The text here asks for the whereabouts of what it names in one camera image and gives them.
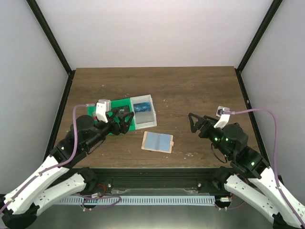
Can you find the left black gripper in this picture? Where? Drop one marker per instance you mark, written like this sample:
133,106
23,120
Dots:
124,128

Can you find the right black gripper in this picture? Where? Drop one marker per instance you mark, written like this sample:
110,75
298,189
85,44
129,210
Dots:
208,124

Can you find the beige card holder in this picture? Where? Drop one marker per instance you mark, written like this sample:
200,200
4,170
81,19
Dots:
157,142

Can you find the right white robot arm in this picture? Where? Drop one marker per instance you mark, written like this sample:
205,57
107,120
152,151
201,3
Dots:
251,179

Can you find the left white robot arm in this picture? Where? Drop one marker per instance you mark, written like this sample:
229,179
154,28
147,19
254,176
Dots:
21,207

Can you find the black vip card in bin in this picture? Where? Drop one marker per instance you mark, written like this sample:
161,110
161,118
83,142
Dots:
122,109

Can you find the blue vip card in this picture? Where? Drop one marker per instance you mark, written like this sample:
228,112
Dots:
142,107

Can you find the white plastic bin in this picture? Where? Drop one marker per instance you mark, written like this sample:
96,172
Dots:
144,119

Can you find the light blue slotted strip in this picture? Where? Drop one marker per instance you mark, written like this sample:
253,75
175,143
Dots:
142,201

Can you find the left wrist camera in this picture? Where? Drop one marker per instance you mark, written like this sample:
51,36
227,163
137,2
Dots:
103,106

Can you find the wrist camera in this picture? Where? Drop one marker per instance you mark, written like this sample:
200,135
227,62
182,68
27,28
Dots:
224,115
103,106

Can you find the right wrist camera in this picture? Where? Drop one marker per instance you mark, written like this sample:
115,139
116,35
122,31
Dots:
224,115

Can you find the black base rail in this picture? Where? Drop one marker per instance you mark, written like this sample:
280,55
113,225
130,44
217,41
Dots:
197,179

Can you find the right black frame post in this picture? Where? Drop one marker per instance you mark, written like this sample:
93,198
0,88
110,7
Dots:
271,12

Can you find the black frame post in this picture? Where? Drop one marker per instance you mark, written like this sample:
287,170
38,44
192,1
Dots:
49,34
271,12

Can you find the left black frame post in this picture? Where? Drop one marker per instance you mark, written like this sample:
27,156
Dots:
49,34

